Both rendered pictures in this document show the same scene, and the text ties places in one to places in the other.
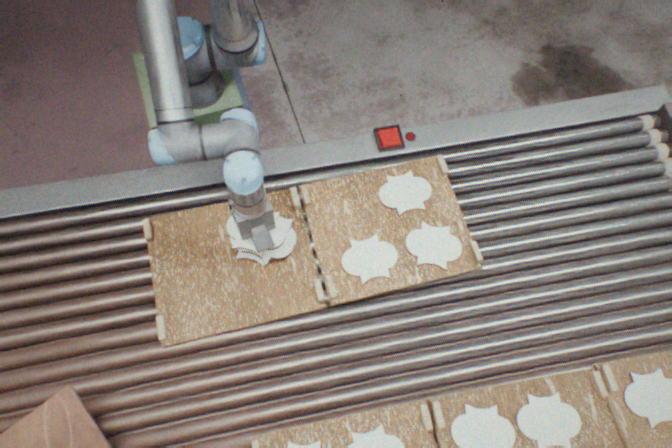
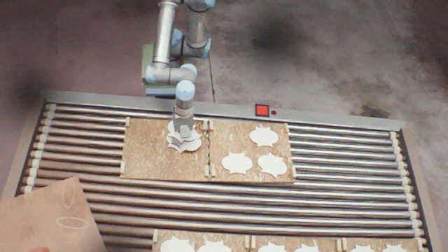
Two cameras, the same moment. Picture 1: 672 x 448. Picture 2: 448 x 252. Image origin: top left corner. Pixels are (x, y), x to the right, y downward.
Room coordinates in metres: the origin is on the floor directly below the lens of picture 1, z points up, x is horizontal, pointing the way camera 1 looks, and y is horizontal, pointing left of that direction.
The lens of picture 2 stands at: (-0.60, -0.14, 2.69)
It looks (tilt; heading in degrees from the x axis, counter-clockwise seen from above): 52 degrees down; 7
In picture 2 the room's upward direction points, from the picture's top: 11 degrees clockwise
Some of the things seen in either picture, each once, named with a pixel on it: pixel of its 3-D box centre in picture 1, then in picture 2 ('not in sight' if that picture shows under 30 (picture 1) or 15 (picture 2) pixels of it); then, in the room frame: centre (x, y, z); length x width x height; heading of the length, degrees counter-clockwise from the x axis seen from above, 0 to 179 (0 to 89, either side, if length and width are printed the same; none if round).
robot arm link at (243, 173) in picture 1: (244, 178); (185, 94); (0.57, 0.19, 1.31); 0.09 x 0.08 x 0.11; 12
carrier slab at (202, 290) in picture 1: (233, 262); (165, 148); (0.53, 0.26, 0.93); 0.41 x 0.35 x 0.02; 109
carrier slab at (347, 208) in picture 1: (388, 226); (250, 151); (0.66, -0.14, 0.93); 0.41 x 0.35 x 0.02; 109
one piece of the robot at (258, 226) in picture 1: (254, 221); (183, 122); (0.55, 0.18, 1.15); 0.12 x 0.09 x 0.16; 28
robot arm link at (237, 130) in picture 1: (232, 139); (183, 77); (0.67, 0.23, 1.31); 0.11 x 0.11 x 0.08; 12
